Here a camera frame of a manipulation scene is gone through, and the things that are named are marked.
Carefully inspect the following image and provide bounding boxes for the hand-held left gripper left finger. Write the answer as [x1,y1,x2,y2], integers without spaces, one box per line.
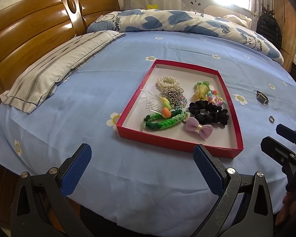
[10,143,94,237]

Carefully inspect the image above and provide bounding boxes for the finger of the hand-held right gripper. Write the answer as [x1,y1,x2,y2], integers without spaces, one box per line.
[276,124,296,145]
[260,136,296,169]

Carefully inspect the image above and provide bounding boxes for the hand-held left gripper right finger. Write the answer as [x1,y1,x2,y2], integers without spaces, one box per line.
[192,144,274,237]

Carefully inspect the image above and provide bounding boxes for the black scrunchie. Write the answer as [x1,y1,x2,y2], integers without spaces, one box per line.
[188,100,229,126]

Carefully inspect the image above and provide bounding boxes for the colourful bead bracelet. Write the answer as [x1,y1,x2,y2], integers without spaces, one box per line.
[205,89,226,105]

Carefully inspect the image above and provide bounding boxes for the yellow green hair clip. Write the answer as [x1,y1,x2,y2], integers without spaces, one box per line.
[194,80,211,99]

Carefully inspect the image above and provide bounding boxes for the silver chain bracelet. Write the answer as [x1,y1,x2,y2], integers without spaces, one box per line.
[161,87,185,107]

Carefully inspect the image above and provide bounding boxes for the clear hair comb fruit decorations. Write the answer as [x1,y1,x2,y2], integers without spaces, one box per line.
[140,90,172,119]

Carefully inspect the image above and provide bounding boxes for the pearl bracelet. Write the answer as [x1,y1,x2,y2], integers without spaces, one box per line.
[156,76,179,89]

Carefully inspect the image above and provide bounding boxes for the red shallow box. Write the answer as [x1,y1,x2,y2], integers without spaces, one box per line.
[116,59,244,159]

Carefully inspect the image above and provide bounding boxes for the person's right hand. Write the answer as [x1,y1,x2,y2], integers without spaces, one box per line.
[275,193,295,226]

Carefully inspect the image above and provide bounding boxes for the small wrist watch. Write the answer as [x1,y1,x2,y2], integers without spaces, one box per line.
[256,91,269,105]

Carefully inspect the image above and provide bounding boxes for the purple hair bow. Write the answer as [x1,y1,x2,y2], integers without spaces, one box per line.
[185,117,214,139]

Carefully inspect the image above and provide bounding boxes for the grey striped pillow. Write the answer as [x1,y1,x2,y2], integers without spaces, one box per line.
[0,30,126,114]

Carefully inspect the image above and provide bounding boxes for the wooden cabinet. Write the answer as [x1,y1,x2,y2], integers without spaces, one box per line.
[274,0,296,72]

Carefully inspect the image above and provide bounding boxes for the black backpack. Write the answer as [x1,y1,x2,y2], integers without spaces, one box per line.
[256,4,283,51]

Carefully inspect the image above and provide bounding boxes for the wooden headboard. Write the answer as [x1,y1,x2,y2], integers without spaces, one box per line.
[0,0,121,99]

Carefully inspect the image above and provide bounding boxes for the white quilt blue hearts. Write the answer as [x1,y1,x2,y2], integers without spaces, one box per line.
[86,8,284,65]

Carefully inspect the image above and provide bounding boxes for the green braided hair tie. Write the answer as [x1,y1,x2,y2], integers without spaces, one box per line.
[142,111,188,131]

